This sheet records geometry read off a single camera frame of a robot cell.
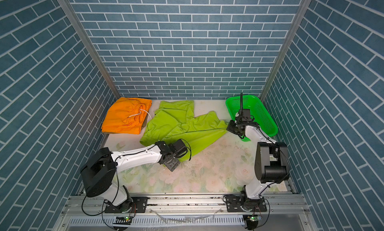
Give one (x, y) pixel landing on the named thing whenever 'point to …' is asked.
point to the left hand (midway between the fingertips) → (170, 161)
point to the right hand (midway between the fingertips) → (228, 125)
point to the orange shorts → (126, 115)
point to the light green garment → (175, 120)
